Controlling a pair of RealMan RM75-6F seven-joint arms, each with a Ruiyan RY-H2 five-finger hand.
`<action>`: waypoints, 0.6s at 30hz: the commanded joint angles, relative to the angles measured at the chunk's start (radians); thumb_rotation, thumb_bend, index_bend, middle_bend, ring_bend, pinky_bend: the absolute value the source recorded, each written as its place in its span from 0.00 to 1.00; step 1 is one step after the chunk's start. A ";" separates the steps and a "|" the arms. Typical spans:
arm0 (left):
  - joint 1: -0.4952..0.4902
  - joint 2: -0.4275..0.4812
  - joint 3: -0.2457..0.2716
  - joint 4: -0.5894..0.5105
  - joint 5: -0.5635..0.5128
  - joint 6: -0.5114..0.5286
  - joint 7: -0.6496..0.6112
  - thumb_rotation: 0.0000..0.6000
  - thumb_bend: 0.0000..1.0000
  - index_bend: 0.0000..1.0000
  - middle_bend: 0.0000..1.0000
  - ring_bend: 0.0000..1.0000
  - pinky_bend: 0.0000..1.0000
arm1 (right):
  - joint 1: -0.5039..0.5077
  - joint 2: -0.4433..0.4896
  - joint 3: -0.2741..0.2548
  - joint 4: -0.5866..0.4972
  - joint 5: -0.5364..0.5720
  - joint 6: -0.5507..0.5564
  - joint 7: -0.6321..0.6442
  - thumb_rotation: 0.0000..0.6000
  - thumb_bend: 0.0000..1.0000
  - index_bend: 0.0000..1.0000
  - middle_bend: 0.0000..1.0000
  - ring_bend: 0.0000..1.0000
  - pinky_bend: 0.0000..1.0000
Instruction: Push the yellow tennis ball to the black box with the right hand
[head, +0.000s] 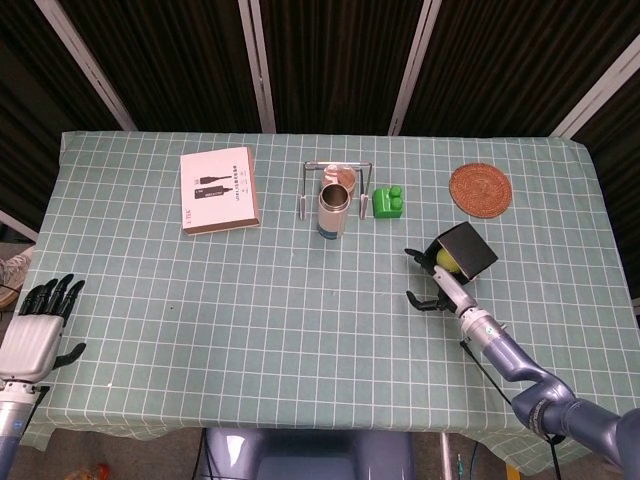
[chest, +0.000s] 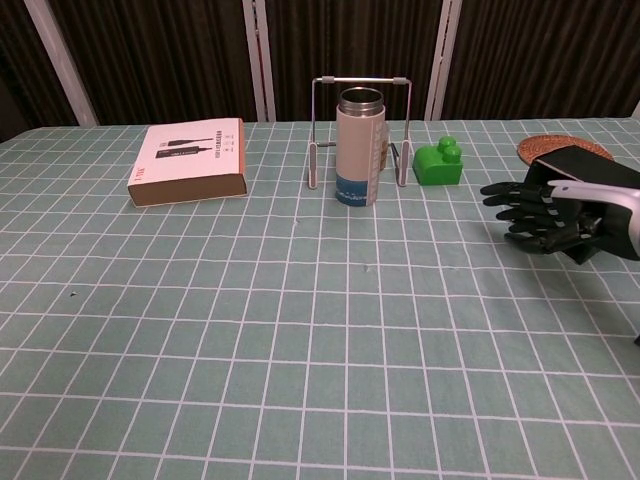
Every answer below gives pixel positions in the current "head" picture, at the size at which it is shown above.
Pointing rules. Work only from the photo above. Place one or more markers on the green checked tablecloth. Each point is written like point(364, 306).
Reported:
point(250, 300)

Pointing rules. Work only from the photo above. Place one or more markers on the green toy block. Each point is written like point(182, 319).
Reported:
point(387, 205)

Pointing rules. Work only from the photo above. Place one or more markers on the blue-grey robot torso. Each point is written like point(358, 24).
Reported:
point(310, 455)

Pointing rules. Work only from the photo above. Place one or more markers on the steel thermos cup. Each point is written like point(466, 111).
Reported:
point(332, 220)

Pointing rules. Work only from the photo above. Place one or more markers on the orange snack bag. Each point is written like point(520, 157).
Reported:
point(90, 472)

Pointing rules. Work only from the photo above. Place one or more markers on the yellow tennis ball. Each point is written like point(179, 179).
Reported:
point(445, 259)

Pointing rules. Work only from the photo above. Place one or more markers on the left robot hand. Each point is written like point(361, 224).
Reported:
point(30, 345)

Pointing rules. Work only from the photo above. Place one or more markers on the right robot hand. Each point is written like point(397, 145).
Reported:
point(452, 290)

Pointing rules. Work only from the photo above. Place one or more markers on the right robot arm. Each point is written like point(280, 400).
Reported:
point(505, 350)

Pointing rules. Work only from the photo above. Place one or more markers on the white partition frame post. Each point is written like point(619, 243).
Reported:
point(15, 222)
point(85, 65)
point(600, 85)
point(412, 65)
point(257, 65)

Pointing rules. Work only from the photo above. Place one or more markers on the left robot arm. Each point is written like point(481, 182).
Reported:
point(12, 425)

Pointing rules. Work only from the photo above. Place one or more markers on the metal table leg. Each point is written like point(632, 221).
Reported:
point(445, 457)

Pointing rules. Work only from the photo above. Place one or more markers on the round woven coaster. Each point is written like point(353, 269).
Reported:
point(480, 191)

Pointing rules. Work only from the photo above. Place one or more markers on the black cardboard box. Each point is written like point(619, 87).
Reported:
point(467, 247)

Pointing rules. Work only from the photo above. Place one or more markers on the grey sneaker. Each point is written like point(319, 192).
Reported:
point(12, 272)

